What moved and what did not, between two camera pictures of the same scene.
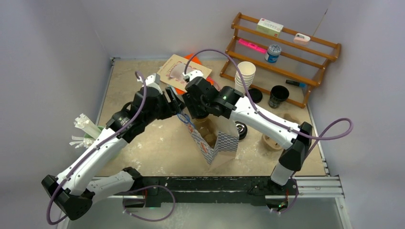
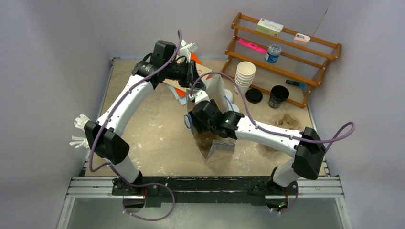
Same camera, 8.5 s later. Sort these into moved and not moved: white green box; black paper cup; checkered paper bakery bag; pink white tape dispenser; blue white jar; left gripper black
Moved: checkered paper bakery bag; left gripper black
Not moved: blue white jar; black paper cup; white green box; pink white tape dispenser
